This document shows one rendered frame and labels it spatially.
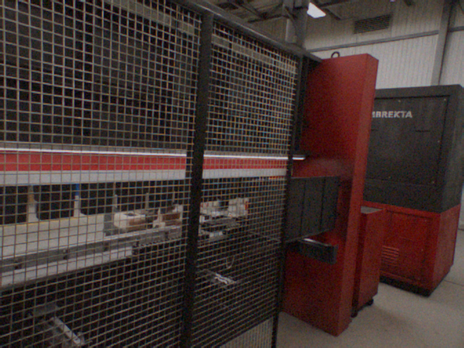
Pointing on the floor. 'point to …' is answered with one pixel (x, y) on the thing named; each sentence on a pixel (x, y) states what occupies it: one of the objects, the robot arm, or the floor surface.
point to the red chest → (368, 257)
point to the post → (194, 178)
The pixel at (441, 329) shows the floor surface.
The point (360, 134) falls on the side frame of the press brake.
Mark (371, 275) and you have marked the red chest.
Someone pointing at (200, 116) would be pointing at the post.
